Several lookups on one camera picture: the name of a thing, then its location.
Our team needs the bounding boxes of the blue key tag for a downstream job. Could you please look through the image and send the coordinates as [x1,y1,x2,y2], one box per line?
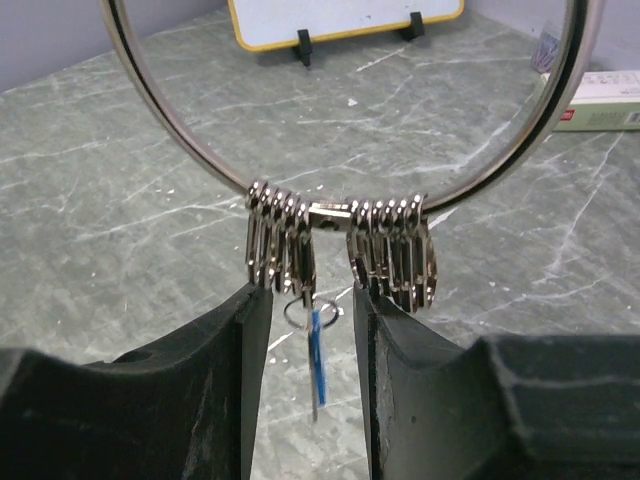
[283,293,342,424]

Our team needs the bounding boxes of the clear plastic cup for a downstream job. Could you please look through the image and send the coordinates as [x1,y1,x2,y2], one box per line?
[531,21,562,74]

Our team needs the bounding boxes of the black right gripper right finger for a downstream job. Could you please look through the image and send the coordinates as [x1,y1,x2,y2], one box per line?
[353,288,639,479]

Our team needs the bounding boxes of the small whiteboard with wooden frame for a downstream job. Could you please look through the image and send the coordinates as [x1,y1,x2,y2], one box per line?
[228,0,465,55]

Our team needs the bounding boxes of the white and green small box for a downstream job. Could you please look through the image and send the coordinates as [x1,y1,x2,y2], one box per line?
[554,70,639,132]

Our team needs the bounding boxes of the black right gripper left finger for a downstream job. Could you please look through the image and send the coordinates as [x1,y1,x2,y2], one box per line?
[1,285,273,479]

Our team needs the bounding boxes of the bunch of silver keys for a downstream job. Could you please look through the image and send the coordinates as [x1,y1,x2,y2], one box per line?
[245,181,437,313]

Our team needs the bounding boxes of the large silver keyring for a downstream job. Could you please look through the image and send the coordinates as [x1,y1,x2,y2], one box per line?
[101,1,605,233]

